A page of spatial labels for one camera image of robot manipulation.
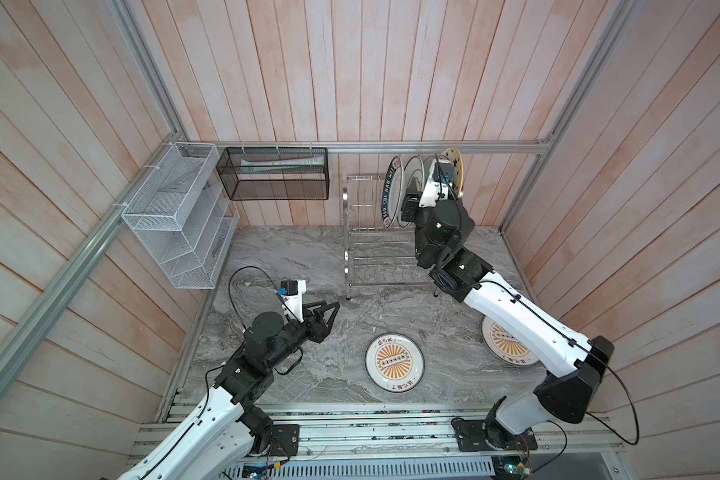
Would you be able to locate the white wire mesh shelf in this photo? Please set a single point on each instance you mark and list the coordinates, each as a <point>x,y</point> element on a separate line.
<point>182,217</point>

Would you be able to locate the cat and stars orange-rim plate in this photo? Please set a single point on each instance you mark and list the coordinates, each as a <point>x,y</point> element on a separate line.
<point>452,162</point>

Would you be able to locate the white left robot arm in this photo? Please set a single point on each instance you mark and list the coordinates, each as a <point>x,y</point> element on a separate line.
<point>227,425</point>

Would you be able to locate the stainless steel dish rack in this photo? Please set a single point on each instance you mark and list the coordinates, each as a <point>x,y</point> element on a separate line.
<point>375,256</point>

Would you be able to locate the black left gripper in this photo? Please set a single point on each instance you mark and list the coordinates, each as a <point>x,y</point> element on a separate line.
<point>318,333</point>

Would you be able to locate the black mesh wall basket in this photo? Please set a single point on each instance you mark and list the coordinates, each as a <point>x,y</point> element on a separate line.
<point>275,173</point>

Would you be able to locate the pale green plate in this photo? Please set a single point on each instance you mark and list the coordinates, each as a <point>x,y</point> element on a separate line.
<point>428,166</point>

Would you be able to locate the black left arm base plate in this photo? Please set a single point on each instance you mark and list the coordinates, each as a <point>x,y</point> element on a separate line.
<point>282,440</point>

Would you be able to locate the orange sunburst plate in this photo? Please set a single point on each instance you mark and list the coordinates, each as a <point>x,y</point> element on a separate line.
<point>394,363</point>
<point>502,344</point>

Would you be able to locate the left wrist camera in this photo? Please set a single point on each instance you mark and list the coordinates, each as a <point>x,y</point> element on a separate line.
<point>291,294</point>

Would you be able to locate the white plate with flower outline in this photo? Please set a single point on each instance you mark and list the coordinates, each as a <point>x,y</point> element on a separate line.
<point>414,175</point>

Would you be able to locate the dark-rim lettered white plate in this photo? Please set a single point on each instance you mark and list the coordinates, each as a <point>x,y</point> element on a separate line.
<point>392,192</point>

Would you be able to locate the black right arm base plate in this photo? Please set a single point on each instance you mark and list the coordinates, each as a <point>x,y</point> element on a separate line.
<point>478,436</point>

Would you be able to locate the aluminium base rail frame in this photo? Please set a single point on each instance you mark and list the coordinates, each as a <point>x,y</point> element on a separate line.
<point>343,431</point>

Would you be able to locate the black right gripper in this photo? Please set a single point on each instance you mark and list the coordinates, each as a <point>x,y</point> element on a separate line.
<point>412,207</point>

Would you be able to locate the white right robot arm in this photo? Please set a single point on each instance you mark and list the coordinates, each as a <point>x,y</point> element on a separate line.
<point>575,364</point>

